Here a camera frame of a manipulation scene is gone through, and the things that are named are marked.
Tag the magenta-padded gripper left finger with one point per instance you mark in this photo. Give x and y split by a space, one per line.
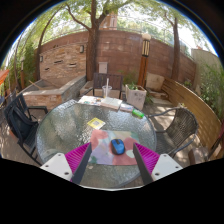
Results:
76 160

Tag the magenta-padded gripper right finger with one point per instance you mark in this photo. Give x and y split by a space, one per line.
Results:
148 160

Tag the blue computer mouse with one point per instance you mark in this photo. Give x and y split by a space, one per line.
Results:
118 146

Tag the floral print mouse pad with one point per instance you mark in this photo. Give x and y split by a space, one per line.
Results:
103 146

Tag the yellow card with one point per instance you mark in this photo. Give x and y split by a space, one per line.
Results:
96 123

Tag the dark wicker chair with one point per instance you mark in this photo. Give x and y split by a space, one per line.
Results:
181 126

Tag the green tube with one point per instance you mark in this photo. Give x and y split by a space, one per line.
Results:
138 113

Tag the small striped booklet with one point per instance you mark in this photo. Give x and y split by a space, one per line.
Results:
126 107

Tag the colourful magazine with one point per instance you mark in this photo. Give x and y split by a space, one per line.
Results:
89 100

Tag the white planter box with plant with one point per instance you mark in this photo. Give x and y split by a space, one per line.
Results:
136 98

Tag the black plastic chair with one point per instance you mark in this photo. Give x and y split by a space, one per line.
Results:
21 126

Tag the white open book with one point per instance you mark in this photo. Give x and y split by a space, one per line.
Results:
111 103

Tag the brick garden counter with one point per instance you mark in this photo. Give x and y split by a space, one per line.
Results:
50 98

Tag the curved wooden bench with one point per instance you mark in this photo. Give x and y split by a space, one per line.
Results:
196 110

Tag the clear plastic cup with straw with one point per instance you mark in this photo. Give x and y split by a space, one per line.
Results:
107 90

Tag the beige stone slab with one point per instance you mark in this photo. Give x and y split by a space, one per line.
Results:
155 81

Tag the dark wooden slatted chair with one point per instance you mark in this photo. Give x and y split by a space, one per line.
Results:
108 80

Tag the thick forked tree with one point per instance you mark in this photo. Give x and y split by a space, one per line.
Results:
91 53

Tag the slender tree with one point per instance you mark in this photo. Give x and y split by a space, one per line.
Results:
176 53

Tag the orange cloth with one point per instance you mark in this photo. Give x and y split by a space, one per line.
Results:
3 76

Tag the white wall box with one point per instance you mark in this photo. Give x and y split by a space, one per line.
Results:
103 67

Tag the wooden lamp post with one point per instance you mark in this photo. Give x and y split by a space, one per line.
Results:
144 63

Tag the small wall lamp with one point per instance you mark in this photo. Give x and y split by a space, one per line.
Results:
41 58

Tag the black wall lamp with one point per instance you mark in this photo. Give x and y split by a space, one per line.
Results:
81 49

